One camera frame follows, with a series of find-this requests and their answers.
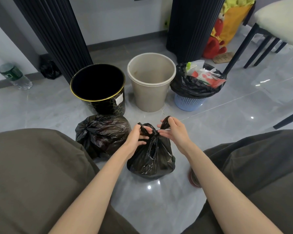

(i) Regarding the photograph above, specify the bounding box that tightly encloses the person's right hand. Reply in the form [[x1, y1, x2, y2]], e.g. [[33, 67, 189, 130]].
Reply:
[[157, 116, 194, 155]]

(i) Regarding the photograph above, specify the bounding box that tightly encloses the person's left hand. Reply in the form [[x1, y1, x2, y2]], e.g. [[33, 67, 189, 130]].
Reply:
[[123, 123, 154, 159]]

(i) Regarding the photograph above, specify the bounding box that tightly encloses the black garbage bag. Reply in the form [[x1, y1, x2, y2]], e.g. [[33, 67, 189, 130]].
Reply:
[[126, 116, 176, 179], [75, 114, 132, 160], [170, 62, 227, 99]]

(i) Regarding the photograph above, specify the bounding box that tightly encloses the blue mesh plastic bin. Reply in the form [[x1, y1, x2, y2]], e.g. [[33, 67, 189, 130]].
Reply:
[[174, 94, 206, 112]]

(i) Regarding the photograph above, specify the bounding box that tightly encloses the black bin with gold rim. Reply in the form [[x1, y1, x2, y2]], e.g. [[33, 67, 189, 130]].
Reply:
[[70, 63, 126, 117]]

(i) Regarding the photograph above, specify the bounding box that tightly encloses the beige plastic bin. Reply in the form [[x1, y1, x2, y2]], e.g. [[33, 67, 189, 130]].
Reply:
[[127, 53, 177, 113]]

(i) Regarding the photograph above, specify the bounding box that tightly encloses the person's left forearm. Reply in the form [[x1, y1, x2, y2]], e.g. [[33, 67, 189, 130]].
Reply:
[[49, 146, 137, 234]]

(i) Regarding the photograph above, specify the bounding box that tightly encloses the person's right pink shoe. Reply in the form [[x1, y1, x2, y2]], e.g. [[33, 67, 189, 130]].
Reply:
[[188, 168, 201, 188]]

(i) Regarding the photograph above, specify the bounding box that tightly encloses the person's right leg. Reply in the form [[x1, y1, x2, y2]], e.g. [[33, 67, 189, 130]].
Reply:
[[180, 129, 293, 234]]

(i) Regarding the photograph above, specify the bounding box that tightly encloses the person's leg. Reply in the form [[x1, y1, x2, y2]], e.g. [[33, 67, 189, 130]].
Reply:
[[0, 128, 140, 234], [180, 129, 293, 234]]

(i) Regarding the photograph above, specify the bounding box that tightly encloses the person's left leg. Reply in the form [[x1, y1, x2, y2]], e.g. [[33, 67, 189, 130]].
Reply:
[[0, 128, 140, 234]]

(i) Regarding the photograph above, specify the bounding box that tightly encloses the red white snack wrapper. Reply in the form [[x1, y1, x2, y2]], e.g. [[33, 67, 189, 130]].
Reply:
[[191, 69, 227, 89]]

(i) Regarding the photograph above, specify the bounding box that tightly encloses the white green plastic packaging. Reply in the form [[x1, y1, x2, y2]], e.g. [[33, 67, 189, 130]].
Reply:
[[185, 60, 205, 74]]

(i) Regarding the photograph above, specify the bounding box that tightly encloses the red plush toy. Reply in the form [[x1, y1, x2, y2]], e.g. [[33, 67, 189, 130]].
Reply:
[[202, 18, 227, 59]]

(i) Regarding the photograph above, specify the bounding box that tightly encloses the small crumpled black bag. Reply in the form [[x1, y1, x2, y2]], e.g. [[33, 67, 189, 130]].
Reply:
[[39, 54, 62, 80]]

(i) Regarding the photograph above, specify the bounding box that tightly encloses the yellow plush toy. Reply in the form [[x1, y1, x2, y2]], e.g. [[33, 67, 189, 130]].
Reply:
[[218, 0, 256, 45]]

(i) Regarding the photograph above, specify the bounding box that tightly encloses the large clear water bottle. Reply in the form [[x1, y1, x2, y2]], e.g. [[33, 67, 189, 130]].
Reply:
[[0, 46, 33, 91]]

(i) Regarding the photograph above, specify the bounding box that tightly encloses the cream cushioned chair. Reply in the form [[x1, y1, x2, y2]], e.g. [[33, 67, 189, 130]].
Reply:
[[222, 0, 293, 130]]

